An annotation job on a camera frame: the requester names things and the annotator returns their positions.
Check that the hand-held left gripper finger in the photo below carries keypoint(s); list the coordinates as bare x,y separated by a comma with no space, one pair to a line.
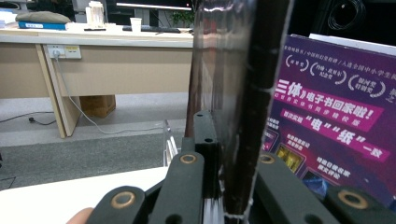
208,155

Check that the clear acrylic book rack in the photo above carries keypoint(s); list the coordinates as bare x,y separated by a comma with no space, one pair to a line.
169,146

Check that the dark brown magazine red print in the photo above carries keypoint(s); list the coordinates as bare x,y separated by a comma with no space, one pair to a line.
236,77

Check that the purple magazine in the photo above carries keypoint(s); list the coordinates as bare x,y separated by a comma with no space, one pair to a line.
336,109

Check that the beige wooden office desk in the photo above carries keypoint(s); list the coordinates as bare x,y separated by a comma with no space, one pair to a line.
124,71

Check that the brown cardboard box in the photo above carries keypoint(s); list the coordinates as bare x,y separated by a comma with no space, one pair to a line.
98,105

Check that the green potted plant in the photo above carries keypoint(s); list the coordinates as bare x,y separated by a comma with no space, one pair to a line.
182,18

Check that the white paper cup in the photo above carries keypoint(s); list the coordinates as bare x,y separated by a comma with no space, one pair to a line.
135,25

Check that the black monitor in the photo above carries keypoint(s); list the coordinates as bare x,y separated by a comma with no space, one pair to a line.
152,6

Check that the white table cover sheet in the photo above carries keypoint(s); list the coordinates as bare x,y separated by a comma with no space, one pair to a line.
46,199

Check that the translucent white container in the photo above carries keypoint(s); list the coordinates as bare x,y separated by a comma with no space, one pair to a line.
95,15

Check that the blue flat box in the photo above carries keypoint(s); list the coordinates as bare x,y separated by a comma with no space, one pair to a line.
42,25

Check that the grey cushion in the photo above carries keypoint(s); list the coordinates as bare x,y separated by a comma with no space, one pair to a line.
42,17

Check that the white wall power socket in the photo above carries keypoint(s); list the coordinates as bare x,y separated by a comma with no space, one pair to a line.
63,52

